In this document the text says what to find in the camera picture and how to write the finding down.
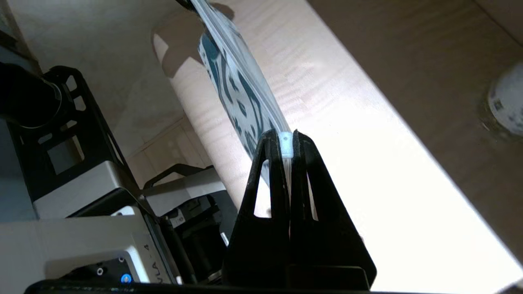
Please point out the blue horse print bag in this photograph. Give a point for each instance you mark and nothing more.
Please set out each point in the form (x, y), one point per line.
(241, 90)

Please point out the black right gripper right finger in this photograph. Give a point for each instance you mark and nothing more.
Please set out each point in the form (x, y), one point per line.
(327, 245)

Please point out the small clear water bottle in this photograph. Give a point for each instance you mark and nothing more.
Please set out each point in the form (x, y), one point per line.
(506, 102)

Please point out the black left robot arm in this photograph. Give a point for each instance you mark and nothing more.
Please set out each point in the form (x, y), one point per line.
(24, 98)

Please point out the white robot base chassis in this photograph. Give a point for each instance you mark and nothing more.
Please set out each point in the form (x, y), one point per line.
(81, 232)

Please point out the black robot torso frame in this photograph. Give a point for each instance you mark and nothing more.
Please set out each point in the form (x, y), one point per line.
(81, 122)

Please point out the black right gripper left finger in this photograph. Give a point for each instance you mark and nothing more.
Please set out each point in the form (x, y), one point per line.
(261, 245)

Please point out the brown open shelf unit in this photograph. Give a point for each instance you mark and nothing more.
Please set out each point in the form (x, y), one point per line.
(429, 61)

